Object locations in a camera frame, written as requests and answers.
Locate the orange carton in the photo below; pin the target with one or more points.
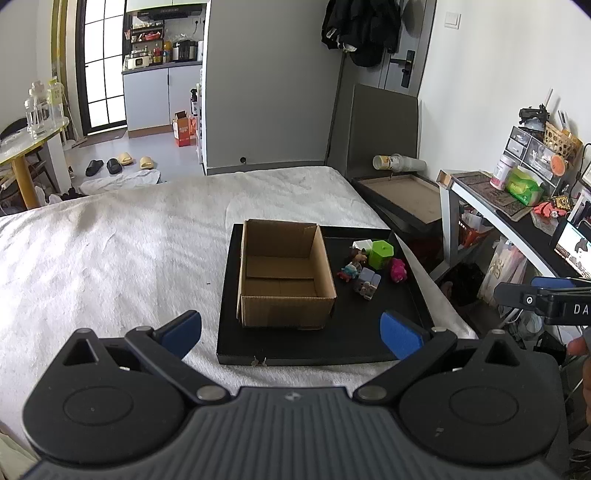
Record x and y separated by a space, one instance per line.
183 131

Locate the white plastic bag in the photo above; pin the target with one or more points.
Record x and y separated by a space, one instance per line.
503 272

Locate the wicker basket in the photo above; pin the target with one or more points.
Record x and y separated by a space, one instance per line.
561 141

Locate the black hanging jackets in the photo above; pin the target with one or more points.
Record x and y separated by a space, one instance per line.
360 27

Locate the stack of paper cups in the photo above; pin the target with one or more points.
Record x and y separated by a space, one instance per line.
401 163

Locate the orange round lid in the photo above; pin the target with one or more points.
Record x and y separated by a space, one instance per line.
557 165

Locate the clear drawer organiser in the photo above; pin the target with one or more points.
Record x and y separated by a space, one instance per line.
519 143

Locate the black slipper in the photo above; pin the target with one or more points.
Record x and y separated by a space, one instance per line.
113 165
94 167

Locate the white light switch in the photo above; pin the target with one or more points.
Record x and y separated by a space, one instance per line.
451 20

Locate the white cloth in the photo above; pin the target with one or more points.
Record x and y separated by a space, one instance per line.
120 181

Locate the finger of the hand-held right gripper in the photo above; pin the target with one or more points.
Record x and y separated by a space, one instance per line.
554 281
512 295

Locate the green tissue pack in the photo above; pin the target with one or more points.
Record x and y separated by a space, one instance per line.
524 187

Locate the brown cardboard box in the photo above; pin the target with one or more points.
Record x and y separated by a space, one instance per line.
286 309

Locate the green cube toy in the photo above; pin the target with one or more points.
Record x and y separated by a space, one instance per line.
381 256

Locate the black spray bottle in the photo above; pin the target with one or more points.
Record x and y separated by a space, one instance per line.
194 104

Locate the brown-haired figurine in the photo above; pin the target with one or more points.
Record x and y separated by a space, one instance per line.
358 254

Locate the pink toy figure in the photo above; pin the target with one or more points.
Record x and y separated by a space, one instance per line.
398 270

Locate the black tray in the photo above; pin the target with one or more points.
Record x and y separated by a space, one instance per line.
360 323

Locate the kitchen shelf rack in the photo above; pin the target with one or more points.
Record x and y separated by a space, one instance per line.
147 37

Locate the red toy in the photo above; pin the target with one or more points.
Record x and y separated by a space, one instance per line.
549 208

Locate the black coffee machine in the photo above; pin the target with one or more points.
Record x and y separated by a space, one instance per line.
187 50

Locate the clear glass bottle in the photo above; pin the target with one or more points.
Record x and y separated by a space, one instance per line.
36 110
55 99

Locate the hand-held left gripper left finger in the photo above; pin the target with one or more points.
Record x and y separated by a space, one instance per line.
182 330

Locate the yellow slipper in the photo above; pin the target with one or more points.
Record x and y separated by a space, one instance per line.
125 159
147 162

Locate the white fluffy blanket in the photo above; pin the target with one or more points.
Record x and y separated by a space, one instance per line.
115 254

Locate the person's right hand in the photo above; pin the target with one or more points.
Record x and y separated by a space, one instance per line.
578 345

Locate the round yellow-legged table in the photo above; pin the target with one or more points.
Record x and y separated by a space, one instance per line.
25 152

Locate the white kitchen cabinet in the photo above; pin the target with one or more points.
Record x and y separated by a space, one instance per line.
152 99

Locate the black-framed glass door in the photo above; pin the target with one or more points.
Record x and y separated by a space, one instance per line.
99 69

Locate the white-framed black desk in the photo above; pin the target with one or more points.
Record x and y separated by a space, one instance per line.
521 226

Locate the grey door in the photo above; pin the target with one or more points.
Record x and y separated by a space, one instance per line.
415 27

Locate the small colourful figurine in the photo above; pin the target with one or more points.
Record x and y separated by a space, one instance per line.
351 271

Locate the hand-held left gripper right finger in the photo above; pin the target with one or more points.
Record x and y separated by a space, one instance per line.
399 334

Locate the black door lock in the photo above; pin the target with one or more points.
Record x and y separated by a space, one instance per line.
406 67

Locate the white bottle pink lid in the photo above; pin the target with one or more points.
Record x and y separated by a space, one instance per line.
501 173

